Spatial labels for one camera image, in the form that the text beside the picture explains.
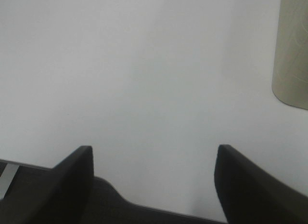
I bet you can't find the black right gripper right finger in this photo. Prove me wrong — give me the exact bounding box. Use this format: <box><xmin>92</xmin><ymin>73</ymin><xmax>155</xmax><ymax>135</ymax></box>
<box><xmin>214</xmin><ymin>145</ymin><xmax>308</xmax><ymax>224</ymax></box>

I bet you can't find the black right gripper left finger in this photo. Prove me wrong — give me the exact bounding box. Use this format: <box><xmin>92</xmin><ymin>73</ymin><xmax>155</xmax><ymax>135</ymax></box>
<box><xmin>0</xmin><ymin>146</ymin><xmax>93</xmax><ymax>224</ymax></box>

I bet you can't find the beige storage bin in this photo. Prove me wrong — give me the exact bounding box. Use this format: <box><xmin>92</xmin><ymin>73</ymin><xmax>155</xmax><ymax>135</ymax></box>
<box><xmin>271</xmin><ymin>0</ymin><xmax>308</xmax><ymax>110</ymax></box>

